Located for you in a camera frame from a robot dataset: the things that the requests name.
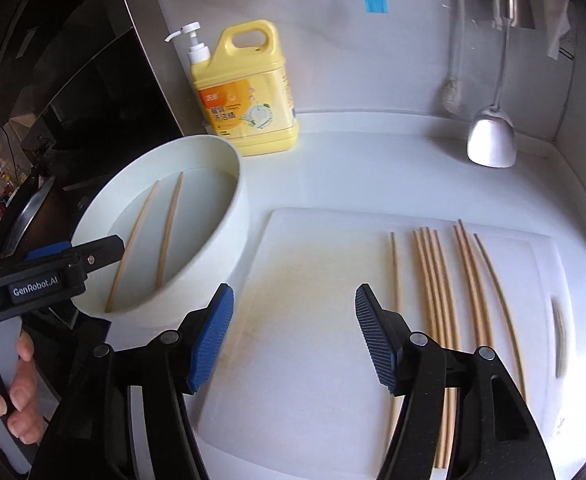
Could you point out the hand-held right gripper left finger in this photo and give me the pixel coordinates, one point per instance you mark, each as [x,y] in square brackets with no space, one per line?
[212,345]

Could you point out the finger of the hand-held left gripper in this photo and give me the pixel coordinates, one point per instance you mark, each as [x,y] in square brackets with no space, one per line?
[100,250]
[48,251]

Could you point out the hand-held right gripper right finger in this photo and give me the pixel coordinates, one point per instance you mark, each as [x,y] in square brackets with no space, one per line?
[375,345]

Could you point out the wooden chopstick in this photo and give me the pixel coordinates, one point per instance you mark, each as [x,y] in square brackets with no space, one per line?
[502,300]
[473,280]
[424,280]
[133,245]
[437,280]
[468,280]
[430,280]
[170,230]
[444,280]

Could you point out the white round basin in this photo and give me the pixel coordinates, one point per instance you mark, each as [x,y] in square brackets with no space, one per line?
[213,240]

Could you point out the person's left hand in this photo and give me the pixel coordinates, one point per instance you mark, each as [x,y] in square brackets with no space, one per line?
[25,390]

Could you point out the pot with metal lid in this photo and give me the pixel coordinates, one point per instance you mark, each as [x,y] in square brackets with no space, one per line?
[23,210]

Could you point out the white cutting board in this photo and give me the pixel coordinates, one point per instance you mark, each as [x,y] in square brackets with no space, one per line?
[313,270]

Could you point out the yellow dish soap bottle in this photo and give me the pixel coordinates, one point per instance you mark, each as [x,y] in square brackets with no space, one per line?
[248,110]

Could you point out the blue silicone brush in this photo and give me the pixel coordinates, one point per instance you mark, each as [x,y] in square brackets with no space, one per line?
[375,0]

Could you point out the white cloth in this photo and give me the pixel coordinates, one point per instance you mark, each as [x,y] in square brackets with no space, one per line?
[543,5]

